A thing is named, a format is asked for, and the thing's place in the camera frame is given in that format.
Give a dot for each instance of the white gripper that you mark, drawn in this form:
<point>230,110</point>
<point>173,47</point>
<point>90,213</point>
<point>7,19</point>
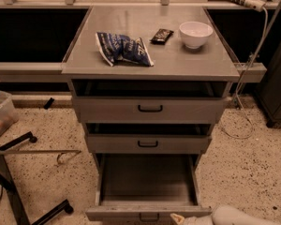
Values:
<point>197,220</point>

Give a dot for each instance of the grey drawer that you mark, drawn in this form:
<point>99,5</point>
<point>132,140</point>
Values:
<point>146,188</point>
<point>132,101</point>
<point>148,138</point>

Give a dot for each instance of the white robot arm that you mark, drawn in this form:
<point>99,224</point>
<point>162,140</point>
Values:
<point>222,215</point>

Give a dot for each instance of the grey drawer cabinet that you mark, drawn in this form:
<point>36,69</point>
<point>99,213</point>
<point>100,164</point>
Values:
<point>173,61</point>

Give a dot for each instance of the dark side cabinet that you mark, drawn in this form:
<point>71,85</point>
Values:
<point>268,91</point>

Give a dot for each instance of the small black floor object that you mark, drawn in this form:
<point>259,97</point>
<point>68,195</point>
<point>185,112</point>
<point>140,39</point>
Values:
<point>48,103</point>

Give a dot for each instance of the blue chip bag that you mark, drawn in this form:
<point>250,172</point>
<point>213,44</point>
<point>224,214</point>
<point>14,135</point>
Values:
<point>116,48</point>

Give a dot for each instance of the black wheeled stand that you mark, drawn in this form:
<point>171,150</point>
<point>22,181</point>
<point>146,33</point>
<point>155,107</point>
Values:
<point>6,182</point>

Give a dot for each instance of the black snack packet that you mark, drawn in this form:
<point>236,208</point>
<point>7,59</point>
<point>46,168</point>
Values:
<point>161,36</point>

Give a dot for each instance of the white bowl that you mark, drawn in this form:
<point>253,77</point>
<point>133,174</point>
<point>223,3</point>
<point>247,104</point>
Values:
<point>195,34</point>

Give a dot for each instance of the clear plastic storage box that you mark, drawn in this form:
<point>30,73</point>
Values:
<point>8,114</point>

